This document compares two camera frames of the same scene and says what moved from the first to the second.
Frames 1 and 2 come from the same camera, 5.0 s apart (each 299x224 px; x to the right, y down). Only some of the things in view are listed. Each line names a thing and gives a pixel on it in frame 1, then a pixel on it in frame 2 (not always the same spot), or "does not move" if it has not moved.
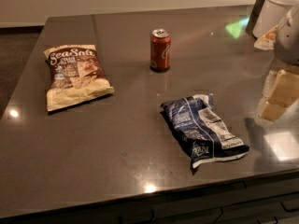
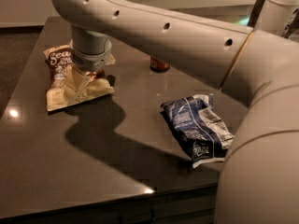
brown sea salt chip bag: x=77 y=76 does not move
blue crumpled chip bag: x=203 y=133 does not move
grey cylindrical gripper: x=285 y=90 → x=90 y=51
